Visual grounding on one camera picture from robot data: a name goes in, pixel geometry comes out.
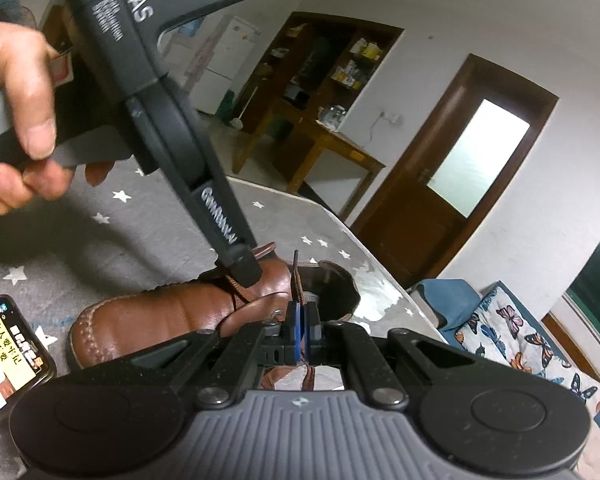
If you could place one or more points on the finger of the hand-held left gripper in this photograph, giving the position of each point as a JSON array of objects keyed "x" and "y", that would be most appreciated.
[{"x": 225, "y": 220}]

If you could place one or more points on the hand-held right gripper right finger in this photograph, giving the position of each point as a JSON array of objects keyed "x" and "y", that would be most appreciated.
[{"x": 312, "y": 330}]

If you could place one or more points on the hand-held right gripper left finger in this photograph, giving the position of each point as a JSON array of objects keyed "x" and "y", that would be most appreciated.
[{"x": 297, "y": 330}]

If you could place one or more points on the person's left hand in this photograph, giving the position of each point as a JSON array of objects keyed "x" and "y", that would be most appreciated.
[{"x": 25, "y": 75}]

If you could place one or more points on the white refrigerator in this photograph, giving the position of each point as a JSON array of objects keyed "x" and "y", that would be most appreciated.
[{"x": 225, "y": 55}]

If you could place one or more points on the red and white packet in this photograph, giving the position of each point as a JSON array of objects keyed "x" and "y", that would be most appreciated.
[{"x": 62, "y": 71}]

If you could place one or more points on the green bag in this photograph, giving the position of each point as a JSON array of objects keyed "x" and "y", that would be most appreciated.
[{"x": 226, "y": 106}]

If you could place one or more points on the blue sofa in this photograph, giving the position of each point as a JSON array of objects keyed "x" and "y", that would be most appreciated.
[{"x": 445, "y": 300}]

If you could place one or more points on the wooden side table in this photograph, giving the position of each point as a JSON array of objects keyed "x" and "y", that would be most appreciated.
[{"x": 340, "y": 145}]

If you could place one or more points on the wooden door with glass pane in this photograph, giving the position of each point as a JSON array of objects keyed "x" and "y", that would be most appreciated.
[{"x": 410, "y": 225}]

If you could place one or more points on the glass jug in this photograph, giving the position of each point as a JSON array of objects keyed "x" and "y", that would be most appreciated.
[{"x": 332, "y": 116}]

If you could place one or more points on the dark wooden shelf cabinet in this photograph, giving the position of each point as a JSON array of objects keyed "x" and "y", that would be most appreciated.
[{"x": 325, "y": 55}]

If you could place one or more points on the butterfly print pillow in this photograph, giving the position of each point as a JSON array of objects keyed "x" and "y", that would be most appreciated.
[{"x": 520, "y": 340}]

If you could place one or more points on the smartphone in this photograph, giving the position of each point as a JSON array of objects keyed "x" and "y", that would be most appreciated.
[{"x": 10, "y": 355}]

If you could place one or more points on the white wall socket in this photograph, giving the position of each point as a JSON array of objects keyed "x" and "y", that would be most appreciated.
[{"x": 390, "y": 117}]

